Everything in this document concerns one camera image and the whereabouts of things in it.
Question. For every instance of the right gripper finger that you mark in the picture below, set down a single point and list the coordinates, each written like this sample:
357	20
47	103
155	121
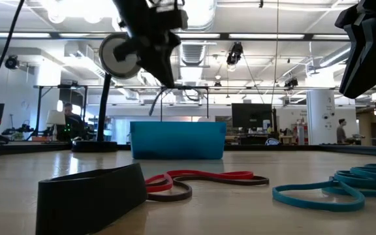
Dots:
370	55

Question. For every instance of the white round column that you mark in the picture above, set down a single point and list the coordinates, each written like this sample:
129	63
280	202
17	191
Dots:
322	117

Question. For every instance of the person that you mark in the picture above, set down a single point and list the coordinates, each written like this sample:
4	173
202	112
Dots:
72	122
340	132

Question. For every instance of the black frame table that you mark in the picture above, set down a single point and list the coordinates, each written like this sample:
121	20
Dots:
60	86

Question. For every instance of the black overhead camera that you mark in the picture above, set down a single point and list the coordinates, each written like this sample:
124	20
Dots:
234	53

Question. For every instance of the blue white round object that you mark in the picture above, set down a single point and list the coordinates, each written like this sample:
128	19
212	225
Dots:
273	141

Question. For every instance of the black desk lamp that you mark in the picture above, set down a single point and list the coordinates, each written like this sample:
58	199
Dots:
108	62

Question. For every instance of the black ceiling fixture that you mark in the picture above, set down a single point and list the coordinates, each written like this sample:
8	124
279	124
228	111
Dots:
11	62
291	82

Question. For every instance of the blue plastic bin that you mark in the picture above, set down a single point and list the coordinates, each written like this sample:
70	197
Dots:
178	140

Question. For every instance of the red rubber band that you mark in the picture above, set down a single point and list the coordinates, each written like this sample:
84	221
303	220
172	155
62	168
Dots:
214	174

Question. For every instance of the wide black rubber band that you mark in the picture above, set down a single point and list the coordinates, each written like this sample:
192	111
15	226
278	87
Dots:
90	202

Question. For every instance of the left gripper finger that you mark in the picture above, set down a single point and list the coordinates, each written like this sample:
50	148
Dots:
163	58

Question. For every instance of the white shade table lamp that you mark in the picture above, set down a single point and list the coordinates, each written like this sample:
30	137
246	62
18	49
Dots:
55	117

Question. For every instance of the blue rubber bands right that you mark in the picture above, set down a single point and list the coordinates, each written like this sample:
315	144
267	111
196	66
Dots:
318	205

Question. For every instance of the black overhead beam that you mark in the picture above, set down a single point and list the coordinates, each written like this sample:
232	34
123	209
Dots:
224	36

